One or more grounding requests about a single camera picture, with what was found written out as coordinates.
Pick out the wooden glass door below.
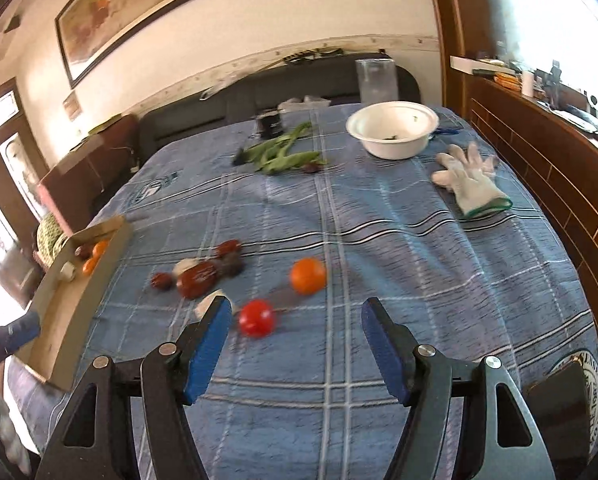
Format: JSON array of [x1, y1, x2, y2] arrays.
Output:
[[0, 77, 50, 306]]

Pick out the wooden panelled ledge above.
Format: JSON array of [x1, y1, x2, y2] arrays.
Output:
[[449, 55, 598, 351]]

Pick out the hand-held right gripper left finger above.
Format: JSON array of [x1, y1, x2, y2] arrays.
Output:
[[34, 295, 234, 480]]

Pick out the green flat book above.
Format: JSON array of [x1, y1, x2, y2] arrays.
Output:
[[88, 116, 122, 135]]

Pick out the cardboard tray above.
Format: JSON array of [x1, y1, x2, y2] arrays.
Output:
[[16, 215, 134, 392]]

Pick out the framed painting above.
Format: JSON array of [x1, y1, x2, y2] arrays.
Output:
[[54, 0, 237, 88]]

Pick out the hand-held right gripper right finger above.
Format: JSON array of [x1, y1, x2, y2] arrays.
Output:
[[360, 297, 570, 480]]

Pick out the small wall plaque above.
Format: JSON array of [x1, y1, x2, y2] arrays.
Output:
[[62, 91, 82, 122]]

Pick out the green beans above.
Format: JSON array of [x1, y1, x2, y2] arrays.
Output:
[[241, 121, 328, 176]]

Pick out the red tomato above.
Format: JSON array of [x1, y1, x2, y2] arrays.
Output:
[[238, 299, 276, 338]]

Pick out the black box device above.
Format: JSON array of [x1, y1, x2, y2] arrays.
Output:
[[255, 112, 285, 138]]

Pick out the large red date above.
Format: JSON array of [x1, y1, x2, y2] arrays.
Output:
[[175, 261, 219, 299]]

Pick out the clear plastic container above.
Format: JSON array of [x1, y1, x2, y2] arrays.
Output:
[[355, 58, 397, 107]]

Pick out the white work glove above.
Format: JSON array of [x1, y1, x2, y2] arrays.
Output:
[[431, 141, 513, 219]]

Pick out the white plastic bag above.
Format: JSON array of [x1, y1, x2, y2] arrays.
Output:
[[199, 77, 245, 101]]

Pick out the black sofa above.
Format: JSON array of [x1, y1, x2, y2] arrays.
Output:
[[139, 52, 422, 161]]

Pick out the green patterned cloth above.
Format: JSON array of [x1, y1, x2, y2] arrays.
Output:
[[33, 212, 72, 266]]

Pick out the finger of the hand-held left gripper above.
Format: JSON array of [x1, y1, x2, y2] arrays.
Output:
[[0, 310, 42, 366]]

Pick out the brown armchair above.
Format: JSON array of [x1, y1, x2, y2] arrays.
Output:
[[36, 114, 141, 236]]

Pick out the white bowl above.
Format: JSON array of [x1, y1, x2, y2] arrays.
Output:
[[345, 101, 440, 160]]

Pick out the dark clutter on sofa back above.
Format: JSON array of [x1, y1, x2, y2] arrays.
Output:
[[281, 47, 345, 63]]

